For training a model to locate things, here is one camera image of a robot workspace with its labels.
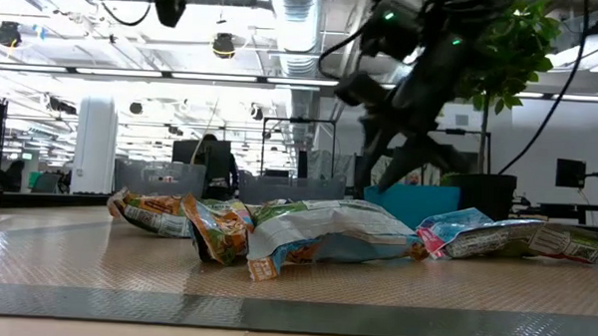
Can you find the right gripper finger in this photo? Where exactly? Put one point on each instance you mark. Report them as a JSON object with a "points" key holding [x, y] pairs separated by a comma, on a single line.
{"points": [[372, 150], [414, 154]]}

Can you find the blue and pink granola bar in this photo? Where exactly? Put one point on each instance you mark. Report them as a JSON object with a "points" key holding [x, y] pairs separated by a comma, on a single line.
{"points": [[456, 228]]}

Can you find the blue Chewy granola bar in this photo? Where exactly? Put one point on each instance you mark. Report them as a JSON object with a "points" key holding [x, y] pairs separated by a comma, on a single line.
{"points": [[327, 229]]}

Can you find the green Chewy granola bar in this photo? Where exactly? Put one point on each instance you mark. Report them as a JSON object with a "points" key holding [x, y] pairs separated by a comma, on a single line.
{"points": [[222, 235], [148, 215]]}

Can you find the green and silver granola bar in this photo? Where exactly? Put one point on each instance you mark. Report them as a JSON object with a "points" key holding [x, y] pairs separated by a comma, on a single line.
{"points": [[570, 245]]}

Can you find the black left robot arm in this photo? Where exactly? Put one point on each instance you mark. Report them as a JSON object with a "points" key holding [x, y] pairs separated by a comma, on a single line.
{"points": [[170, 9]]}

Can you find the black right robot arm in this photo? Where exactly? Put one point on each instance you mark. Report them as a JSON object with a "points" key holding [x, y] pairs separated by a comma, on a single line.
{"points": [[464, 14]]}

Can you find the white patterned cloth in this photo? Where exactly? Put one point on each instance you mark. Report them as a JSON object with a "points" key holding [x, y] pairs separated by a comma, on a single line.
{"points": [[420, 178]]}

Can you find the blue plastic bin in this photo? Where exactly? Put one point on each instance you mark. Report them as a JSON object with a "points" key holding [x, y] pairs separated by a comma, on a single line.
{"points": [[417, 204]]}

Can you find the clear grey plastic bin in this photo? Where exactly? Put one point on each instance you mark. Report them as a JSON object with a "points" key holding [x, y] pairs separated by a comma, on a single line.
{"points": [[159, 178], [298, 188]]}

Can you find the green leafy indoor tree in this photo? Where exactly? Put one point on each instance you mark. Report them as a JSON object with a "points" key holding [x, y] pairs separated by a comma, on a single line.
{"points": [[512, 56]]}

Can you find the small black monitor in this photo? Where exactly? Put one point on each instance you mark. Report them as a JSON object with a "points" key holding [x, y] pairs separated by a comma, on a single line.
{"points": [[570, 172]]}

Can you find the black desk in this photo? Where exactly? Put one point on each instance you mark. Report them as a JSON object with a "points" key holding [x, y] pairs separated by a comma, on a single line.
{"points": [[562, 209]]}

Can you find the person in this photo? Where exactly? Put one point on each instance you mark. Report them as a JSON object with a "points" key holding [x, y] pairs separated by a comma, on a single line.
{"points": [[210, 137]]}

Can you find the black ceiling spotlight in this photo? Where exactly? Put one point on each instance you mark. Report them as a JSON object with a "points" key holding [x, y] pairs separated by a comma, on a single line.
{"points": [[7, 33], [224, 45]]}

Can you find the black computer monitor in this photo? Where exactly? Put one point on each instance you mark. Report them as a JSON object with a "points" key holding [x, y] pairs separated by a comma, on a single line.
{"points": [[190, 151]]}

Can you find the long ceiling light strip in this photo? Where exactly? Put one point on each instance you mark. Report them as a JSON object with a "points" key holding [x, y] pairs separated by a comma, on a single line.
{"points": [[133, 73]]}

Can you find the tan mat with grey border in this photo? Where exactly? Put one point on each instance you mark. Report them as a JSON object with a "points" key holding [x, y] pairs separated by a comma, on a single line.
{"points": [[126, 262]]}

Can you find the white column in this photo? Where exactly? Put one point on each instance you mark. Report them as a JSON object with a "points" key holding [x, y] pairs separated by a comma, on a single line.
{"points": [[94, 146]]}

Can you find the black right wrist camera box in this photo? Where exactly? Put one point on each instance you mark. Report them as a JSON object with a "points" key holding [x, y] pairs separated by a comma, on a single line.
{"points": [[361, 88]]}

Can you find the black metal frame stand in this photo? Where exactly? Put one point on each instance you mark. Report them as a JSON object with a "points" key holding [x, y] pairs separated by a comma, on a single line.
{"points": [[300, 120], [472, 132]]}

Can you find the silver ceiling air duct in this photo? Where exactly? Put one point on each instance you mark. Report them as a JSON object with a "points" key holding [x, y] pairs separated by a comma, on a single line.
{"points": [[299, 33]]}

